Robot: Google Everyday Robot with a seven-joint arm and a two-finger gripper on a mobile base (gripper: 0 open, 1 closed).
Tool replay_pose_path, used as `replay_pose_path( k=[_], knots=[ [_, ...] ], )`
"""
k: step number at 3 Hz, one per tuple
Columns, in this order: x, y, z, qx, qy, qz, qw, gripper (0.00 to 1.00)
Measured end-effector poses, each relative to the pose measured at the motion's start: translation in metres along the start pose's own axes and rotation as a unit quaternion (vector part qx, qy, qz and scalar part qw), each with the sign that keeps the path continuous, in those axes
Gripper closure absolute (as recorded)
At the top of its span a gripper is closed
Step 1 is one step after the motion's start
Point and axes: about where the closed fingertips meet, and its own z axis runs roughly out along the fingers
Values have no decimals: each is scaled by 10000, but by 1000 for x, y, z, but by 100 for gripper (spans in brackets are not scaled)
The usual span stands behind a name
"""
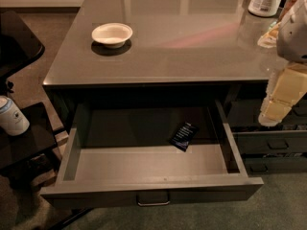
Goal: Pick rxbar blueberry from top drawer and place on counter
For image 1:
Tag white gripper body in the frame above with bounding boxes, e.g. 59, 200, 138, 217
258, 62, 307, 127

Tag blueberry rxbar dark wrapper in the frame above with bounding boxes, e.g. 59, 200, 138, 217
169, 123, 200, 151

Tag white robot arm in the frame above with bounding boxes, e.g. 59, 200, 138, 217
258, 0, 307, 127

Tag grey right top drawer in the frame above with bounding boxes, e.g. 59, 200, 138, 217
227, 99, 307, 127

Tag grey right middle drawer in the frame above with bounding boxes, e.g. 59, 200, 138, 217
233, 130, 307, 154

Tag grey right bottom drawer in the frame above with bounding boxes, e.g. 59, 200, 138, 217
244, 157, 307, 174

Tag open grey top drawer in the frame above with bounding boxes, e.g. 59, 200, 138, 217
41, 103, 263, 209

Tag grey counter cabinet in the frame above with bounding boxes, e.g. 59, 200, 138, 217
42, 0, 307, 146

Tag white plastic bottle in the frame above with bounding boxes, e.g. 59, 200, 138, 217
248, 0, 281, 17

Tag white paper bowl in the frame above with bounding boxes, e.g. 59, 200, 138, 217
91, 23, 133, 49

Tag metal drawer handle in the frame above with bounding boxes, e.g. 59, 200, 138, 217
136, 191, 170, 207

